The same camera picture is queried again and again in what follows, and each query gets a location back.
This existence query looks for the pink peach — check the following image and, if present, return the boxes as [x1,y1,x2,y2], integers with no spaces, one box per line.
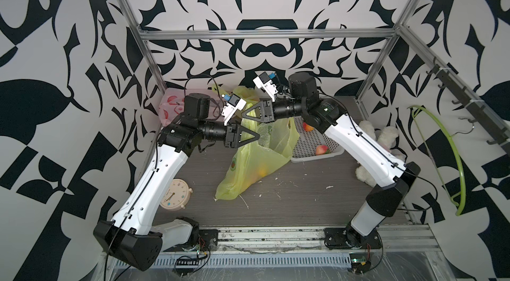
[302,122,315,132]

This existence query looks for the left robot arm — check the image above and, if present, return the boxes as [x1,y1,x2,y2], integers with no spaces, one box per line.
[93,93,260,271]

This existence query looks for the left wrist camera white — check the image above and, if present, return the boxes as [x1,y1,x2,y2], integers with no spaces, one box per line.
[221,93,247,126]

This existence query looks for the plush bunny toy pink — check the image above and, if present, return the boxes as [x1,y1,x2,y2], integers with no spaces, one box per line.
[355,120,406,188]

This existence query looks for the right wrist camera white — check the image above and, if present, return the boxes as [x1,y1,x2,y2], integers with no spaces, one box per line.
[253,72,278,102]

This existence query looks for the black hook rack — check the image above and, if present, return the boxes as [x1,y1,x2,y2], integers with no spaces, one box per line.
[428,57,509,155]

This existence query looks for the white plastic basket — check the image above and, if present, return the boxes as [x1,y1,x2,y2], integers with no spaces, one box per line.
[291,116,345,164]

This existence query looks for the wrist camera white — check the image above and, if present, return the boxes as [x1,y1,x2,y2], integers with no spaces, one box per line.
[221,93,247,126]
[253,72,278,102]

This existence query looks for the aluminium frame bar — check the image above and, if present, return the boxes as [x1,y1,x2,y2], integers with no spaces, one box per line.
[139,28,395,41]

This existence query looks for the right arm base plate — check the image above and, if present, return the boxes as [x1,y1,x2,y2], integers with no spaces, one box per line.
[324,226,383,250]

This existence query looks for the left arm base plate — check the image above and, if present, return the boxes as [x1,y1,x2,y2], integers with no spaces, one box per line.
[174,229,219,251]

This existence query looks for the peach back basket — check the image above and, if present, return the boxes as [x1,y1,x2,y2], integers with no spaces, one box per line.
[316,145,330,156]

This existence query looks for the green avocado plastic bag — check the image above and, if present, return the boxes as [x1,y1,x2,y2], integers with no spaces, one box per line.
[214,99,300,201]

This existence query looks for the pink plastic bag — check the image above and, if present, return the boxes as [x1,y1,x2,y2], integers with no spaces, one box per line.
[158,88,223,126]

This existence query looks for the green hoop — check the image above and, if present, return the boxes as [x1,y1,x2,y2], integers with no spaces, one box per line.
[409,105,467,217]

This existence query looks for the beige alarm clock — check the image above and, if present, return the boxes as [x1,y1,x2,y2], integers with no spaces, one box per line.
[160,178,193,211]

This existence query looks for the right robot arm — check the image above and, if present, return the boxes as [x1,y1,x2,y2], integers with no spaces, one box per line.
[243,72,420,248]

